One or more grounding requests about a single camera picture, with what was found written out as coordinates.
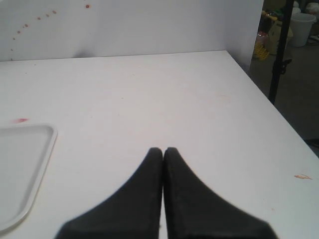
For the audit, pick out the black tripod pole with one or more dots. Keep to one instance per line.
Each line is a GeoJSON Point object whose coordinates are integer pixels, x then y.
{"type": "Point", "coordinates": [279, 66]}

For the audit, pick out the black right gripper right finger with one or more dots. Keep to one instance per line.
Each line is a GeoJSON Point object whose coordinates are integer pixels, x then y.
{"type": "Point", "coordinates": [193, 211]}

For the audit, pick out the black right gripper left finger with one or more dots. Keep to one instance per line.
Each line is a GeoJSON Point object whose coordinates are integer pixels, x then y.
{"type": "Point", "coordinates": [132, 212]}

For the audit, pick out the white rectangular plastic tray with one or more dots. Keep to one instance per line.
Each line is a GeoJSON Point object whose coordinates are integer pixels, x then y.
{"type": "Point", "coordinates": [25, 151]}

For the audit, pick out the yellow cart clutter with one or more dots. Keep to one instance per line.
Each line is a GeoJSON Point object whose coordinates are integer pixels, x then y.
{"type": "Point", "coordinates": [268, 35]}

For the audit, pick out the white plastic bucket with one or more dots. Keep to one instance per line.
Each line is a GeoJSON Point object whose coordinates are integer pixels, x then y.
{"type": "Point", "coordinates": [300, 25]}

